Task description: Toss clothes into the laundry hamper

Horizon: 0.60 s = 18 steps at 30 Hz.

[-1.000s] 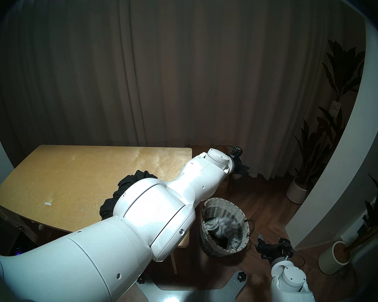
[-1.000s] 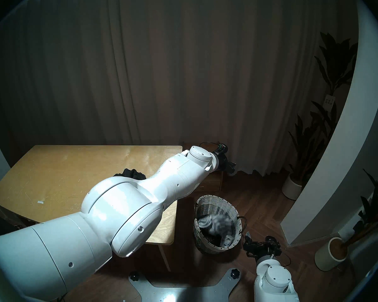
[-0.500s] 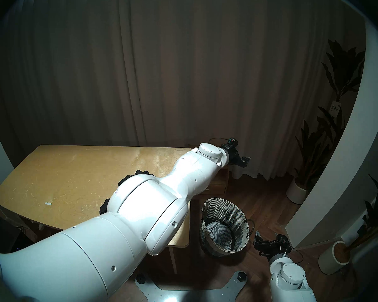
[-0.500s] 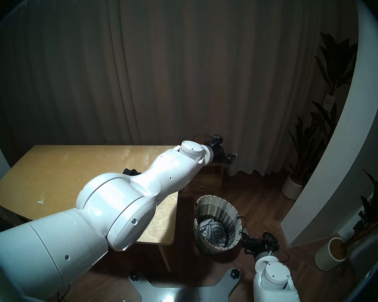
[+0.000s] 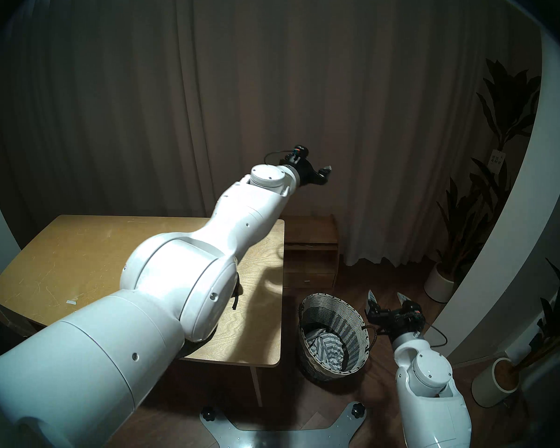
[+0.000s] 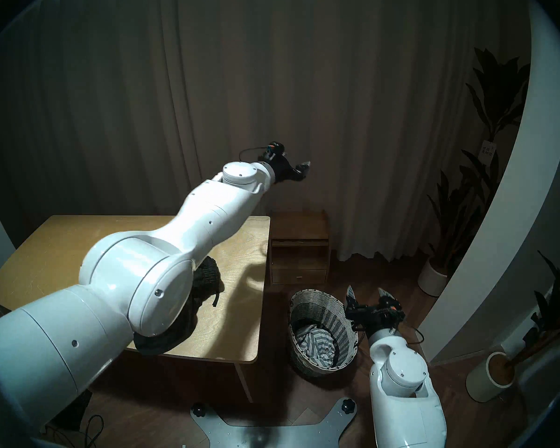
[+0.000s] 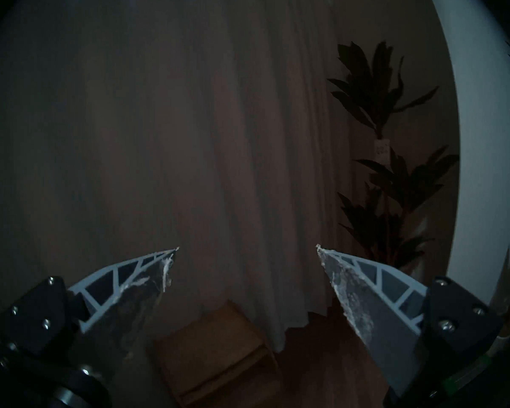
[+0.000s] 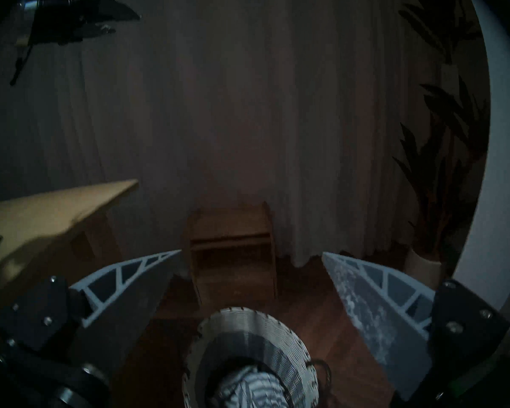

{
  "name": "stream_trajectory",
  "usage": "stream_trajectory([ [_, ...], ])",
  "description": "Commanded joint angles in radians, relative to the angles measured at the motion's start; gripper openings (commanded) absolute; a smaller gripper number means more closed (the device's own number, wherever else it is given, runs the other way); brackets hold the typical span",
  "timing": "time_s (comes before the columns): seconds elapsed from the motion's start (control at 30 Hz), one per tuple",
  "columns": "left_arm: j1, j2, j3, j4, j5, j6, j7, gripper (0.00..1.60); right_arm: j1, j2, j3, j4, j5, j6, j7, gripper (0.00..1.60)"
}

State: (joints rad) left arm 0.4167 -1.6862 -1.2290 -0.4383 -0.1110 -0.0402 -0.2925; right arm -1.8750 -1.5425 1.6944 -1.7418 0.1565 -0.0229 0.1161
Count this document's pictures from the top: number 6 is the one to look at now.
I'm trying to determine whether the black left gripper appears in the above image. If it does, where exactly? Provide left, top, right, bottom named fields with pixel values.
left=259, top=154, right=312, bottom=186

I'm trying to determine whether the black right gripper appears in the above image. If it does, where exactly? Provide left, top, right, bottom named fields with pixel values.
left=345, top=285, right=406, bottom=334

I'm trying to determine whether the grey white striped garment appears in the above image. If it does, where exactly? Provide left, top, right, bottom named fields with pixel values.
left=295, top=325, right=338, bottom=369

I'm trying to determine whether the black knit sweater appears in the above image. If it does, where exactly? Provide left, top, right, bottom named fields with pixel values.
left=133, top=256, right=225, bottom=357

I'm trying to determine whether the woven wicker laundry hamper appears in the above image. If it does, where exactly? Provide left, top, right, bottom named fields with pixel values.
left=288, top=288, right=359, bottom=377

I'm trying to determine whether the white pot of tall plant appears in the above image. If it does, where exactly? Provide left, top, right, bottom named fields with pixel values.
left=418, top=257, right=449, bottom=297

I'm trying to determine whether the small wooden nightstand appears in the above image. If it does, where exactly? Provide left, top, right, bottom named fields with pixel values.
left=268, top=210, right=331, bottom=286

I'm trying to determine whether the long grey curtain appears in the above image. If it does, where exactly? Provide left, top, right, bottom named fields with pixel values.
left=0, top=0, right=504, bottom=262

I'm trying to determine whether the light wooden table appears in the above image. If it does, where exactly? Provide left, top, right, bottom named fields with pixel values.
left=0, top=215, right=271, bottom=403

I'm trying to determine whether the white pot with brown soil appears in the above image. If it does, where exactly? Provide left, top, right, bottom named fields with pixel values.
left=466, top=351, right=517, bottom=403

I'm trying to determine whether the dark leafy plant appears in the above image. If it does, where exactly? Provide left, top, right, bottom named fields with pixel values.
left=509, top=239, right=560, bottom=366

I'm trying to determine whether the tall leafy plant with tag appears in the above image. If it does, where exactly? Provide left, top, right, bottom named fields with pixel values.
left=427, top=48, right=532, bottom=271

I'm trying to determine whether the computer case with rgb fans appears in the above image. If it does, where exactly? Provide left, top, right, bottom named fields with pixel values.
left=51, top=389, right=94, bottom=431

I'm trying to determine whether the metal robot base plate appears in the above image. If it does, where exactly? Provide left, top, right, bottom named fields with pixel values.
left=190, top=398, right=358, bottom=448

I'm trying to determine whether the black floor cable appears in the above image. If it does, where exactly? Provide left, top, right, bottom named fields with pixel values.
left=81, top=414, right=105, bottom=448

